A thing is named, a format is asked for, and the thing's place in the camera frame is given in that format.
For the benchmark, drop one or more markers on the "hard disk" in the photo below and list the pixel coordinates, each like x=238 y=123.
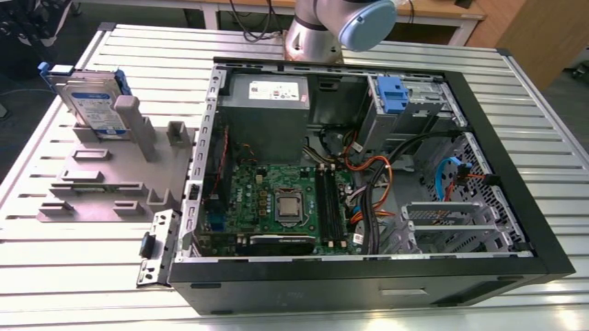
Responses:
x=93 y=107

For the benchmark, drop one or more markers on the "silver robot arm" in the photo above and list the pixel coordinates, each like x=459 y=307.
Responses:
x=312 y=41

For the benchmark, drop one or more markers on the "silver disk bay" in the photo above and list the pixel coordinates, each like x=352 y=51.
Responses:
x=441 y=210

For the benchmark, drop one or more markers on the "green motherboard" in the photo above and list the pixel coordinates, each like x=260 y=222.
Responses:
x=294 y=172

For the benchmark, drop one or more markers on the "grey power supply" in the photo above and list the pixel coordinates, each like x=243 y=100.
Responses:
x=262 y=134

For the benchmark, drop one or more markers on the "silver CPU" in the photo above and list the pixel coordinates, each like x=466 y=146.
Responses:
x=288 y=207

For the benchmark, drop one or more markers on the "black RAM slot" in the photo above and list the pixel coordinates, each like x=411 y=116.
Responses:
x=323 y=207
x=338 y=210

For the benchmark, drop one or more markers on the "silver optical drive cage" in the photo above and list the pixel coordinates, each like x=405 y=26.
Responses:
x=383 y=131

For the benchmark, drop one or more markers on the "black graphics card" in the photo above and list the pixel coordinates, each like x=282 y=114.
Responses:
x=280 y=243

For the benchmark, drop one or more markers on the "blue plastic drive latch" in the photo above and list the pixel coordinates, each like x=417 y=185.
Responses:
x=391 y=93

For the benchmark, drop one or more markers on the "black PC case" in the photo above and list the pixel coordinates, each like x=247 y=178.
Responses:
x=322 y=276

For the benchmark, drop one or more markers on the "grey parts rack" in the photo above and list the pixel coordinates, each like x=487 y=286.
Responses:
x=133 y=172

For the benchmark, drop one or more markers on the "green RAM stick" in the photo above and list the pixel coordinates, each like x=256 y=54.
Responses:
x=92 y=188

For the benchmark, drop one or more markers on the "white metal desk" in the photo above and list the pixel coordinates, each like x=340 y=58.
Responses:
x=207 y=19

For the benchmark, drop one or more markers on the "wooden desk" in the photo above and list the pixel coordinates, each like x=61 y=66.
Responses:
x=450 y=12

